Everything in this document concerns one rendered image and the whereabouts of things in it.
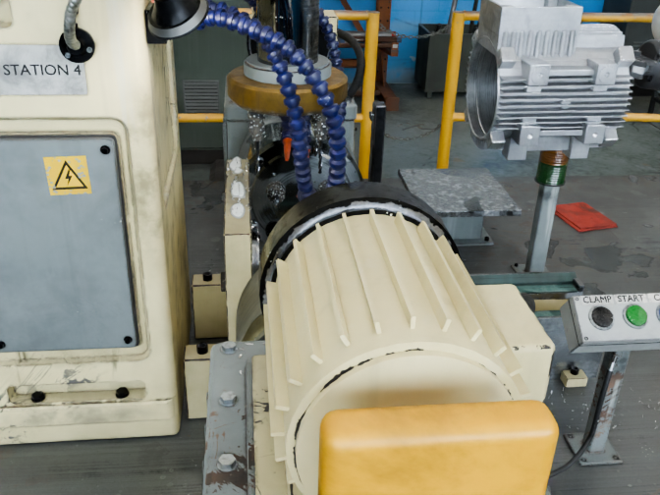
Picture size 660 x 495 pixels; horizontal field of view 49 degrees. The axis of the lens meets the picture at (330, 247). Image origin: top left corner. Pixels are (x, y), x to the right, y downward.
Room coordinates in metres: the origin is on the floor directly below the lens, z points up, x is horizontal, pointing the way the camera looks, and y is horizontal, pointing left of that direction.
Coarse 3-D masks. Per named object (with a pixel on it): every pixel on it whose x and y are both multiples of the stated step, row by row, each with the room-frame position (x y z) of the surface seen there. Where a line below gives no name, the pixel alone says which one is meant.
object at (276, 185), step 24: (264, 120) 1.44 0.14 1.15; (264, 144) 1.30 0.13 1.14; (312, 144) 1.30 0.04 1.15; (264, 168) 1.28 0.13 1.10; (288, 168) 1.29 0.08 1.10; (312, 168) 1.29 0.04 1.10; (264, 192) 1.28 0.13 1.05; (288, 192) 1.29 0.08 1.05; (264, 216) 1.28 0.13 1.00; (264, 240) 1.28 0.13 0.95
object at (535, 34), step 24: (504, 0) 1.17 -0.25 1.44; (528, 0) 1.17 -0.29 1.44; (552, 0) 1.16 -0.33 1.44; (480, 24) 1.15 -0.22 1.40; (504, 24) 1.07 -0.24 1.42; (528, 24) 1.07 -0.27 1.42; (552, 24) 1.08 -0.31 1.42; (576, 24) 1.08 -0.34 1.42; (528, 48) 1.07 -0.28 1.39; (552, 48) 1.07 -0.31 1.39
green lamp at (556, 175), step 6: (540, 162) 1.44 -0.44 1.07; (540, 168) 1.44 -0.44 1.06; (546, 168) 1.43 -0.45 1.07; (552, 168) 1.42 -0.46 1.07; (558, 168) 1.42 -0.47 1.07; (564, 168) 1.43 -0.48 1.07; (540, 174) 1.44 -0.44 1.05; (546, 174) 1.43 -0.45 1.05; (552, 174) 1.42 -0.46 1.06; (558, 174) 1.42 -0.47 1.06; (564, 174) 1.43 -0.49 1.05; (540, 180) 1.43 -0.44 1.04; (546, 180) 1.42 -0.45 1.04; (552, 180) 1.42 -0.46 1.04; (558, 180) 1.42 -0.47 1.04; (564, 180) 1.44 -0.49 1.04
